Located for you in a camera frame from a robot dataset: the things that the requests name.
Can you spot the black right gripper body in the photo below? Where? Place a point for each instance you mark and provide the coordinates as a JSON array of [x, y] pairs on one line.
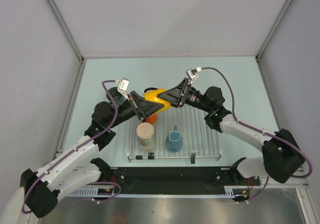
[[195, 98]]

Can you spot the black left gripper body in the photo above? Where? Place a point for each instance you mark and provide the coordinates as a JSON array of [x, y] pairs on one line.
[[125, 111]]

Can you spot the dark green mug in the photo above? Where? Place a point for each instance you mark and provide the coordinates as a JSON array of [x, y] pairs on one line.
[[117, 96]]

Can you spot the yellow mug black handle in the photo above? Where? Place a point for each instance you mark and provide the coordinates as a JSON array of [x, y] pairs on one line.
[[151, 94]]

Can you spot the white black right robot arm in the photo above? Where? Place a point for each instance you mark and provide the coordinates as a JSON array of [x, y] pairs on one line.
[[281, 156]]

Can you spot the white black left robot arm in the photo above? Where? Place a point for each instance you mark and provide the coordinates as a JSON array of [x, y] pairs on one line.
[[44, 188]]

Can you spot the black front rack knob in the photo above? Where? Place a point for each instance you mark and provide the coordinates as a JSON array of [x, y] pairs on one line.
[[151, 156]]

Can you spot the black front rack hook clip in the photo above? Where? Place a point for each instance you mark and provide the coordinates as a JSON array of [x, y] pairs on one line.
[[193, 155]]

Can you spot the cream floral mug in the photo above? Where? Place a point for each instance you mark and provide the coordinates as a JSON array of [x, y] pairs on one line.
[[146, 137]]

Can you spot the blue mug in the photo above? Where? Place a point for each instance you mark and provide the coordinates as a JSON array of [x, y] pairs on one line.
[[174, 140]]

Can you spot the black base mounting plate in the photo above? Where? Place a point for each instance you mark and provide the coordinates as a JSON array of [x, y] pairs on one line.
[[179, 177]]

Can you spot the orange mug black handle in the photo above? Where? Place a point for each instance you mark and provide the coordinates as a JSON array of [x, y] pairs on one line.
[[152, 119]]

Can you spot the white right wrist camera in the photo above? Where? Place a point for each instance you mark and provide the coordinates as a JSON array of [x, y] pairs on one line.
[[192, 75]]

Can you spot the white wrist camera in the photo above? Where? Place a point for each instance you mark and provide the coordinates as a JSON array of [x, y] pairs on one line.
[[192, 75], [122, 87]]

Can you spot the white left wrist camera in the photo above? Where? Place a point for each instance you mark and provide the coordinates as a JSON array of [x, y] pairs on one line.
[[122, 87]]

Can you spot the metal wire dish rack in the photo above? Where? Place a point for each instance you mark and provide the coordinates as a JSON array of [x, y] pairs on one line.
[[191, 124]]

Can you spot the white slotted cable duct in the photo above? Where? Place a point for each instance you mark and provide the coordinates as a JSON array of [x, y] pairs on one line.
[[103, 193]]

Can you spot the aluminium frame post left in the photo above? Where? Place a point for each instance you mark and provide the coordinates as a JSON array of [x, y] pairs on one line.
[[64, 28]]

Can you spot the aluminium frame post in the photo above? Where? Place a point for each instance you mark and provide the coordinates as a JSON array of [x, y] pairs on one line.
[[64, 28], [276, 24]]

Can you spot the aluminium frame post right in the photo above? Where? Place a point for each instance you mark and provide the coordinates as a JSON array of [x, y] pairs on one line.
[[276, 24]]

